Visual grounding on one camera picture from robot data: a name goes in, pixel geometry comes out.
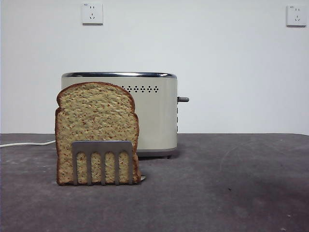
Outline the brown wholegrain bread slice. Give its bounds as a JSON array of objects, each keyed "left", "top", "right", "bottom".
[{"left": 55, "top": 81, "right": 142, "bottom": 186}]

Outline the cream two-slot toaster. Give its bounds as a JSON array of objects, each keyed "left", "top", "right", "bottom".
[{"left": 61, "top": 72, "right": 179, "bottom": 160}]

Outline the silver metal toast rack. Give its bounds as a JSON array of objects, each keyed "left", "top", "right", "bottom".
[{"left": 71, "top": 141, "right": 147, "bottom": 186}]

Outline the white wall socket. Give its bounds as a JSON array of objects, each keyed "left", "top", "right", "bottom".
[
  {"left": 286, "top": 5, "right": 307, "bottom": 28},
  {"left": 81, "top": 2, "right": 104, "bottom": 26}
]

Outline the white power cable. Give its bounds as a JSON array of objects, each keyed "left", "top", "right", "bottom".
[{"left": 0, "top": 140, "right": 56, "bottom": 148}]

